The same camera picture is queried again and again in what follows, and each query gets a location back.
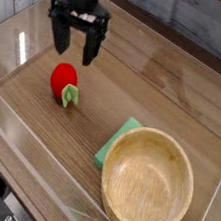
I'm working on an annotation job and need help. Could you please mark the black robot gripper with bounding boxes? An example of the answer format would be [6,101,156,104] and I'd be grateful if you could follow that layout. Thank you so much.
[49,0,111,66]

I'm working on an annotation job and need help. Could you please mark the green foam block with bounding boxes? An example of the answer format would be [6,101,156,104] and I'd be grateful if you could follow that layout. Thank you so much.
[92,111,145,177]

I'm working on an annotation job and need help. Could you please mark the clear acrylic tray wall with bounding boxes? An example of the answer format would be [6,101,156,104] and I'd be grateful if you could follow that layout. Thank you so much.
[0,0,221,221]

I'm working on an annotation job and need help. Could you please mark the red felt fruit green leaves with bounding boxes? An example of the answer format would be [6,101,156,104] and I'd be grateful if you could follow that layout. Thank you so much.
[50,63,79,107]

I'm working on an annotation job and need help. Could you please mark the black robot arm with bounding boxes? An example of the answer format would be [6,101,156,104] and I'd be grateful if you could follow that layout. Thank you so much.
[49,0,111,66]

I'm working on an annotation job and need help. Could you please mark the round wooden bowl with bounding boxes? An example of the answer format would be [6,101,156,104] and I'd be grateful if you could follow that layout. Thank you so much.
[101,127,194,221]

